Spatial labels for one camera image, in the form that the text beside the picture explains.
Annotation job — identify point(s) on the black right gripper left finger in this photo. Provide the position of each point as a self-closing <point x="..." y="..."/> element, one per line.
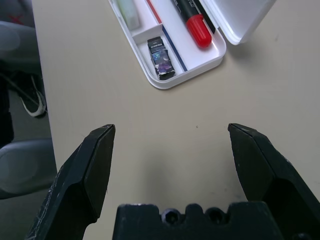
<point x="80" y="180"/>

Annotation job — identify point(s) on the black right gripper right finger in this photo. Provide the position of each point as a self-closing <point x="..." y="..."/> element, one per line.
<point x="265" y="175"/>

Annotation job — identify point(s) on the white plastic pencil case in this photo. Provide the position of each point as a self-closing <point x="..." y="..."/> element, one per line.
<point x="217" y="50"/>

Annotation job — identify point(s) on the small grey metal clip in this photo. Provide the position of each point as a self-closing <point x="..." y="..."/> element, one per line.
<point x="160" y="60"/>

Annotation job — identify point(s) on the black marker with red cap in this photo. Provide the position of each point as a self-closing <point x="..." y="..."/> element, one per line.
<point x="198" y="30"/>

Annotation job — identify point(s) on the green glue stick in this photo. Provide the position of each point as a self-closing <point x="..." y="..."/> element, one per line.
<point x="130" y="15"/>

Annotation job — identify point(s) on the grey robot right leg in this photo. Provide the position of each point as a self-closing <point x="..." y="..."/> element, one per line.
<point x="22" y="170"/>

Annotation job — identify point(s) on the grey robot leg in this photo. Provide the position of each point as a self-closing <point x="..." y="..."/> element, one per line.
<point x="15" y="42"/>
<point x="22" y="170"/>

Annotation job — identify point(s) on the black shoe with white sole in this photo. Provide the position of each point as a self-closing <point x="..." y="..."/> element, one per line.
<point x="33" y="100"/>

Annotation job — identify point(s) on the black trouser leg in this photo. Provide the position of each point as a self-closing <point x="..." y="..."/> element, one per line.
<point x="5" y="112"/>

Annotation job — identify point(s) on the grey robot left leg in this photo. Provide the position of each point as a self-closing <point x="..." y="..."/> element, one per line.
<point x="15" y="42"/>

